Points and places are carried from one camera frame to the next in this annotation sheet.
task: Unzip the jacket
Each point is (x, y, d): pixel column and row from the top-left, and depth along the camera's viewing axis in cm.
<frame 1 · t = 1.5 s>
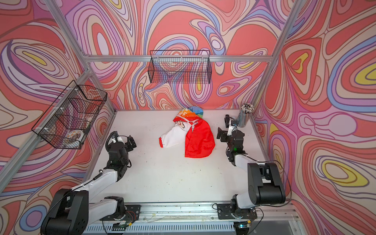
left hand: (124, 138, 86), fingers open
right hand: (225, 131, 92), fingers open
rainbow red hooded jacket: (190, 125, 106), point 5 cm above the table
metal cup of pencils: (246, 109, 98), point 18 cm above the table
black stapler: (227, 120, 111), point 3 cm above the table

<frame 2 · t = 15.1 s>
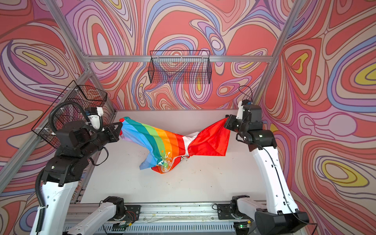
left hand: (123, 123, 61), fingers closed
right hand: (226, 123, 71), fingers closed
rainbow red hooded jacket: (165, 147, 76), point 20 cm above the table
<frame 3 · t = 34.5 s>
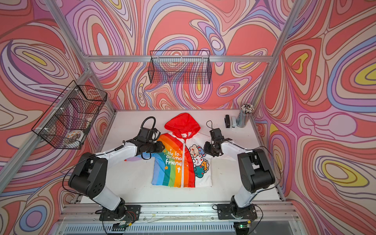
left hand: (164, 147, 92), fingers open
right hand: (205, 153, 94), fingers closed
rainbow red hooded jacket: (183, 163, 90), point 2 cm above the table
pale eraser block: (233, 122, 110), point 4 cm above the table
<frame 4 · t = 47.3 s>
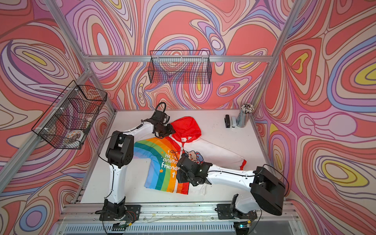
left hand: (175, 132, 102), fingers open
right hand: (181, 181, 80), fingers open
rainbow red hooded jacket: (158, 156, 95), on the table
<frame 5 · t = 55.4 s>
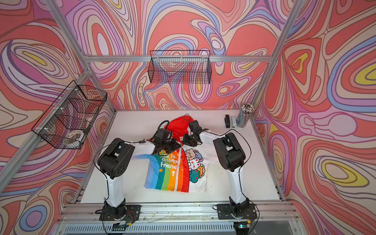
left hand: (183, 146, 96), fingers closed
right hand: (183, 145, 100), fingers closed
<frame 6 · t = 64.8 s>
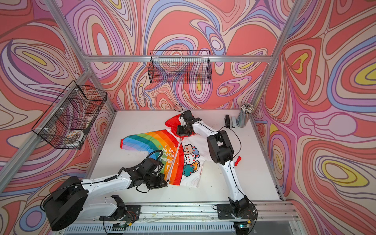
left hand: (169, 186, 81), fingers closed
right hand: (179, 135, 103), fingers open
rainbow red hooded jacket: (183, 156, 95), on the table
